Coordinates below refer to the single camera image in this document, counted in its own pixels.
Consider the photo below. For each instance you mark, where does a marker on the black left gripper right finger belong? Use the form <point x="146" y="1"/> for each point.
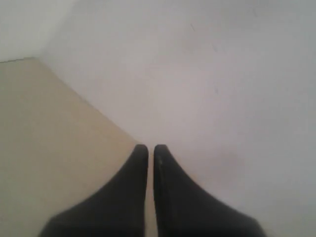
<point x="184" y="209"/>

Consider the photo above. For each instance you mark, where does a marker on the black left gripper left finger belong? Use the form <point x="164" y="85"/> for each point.
<point x="116" y="210"/>

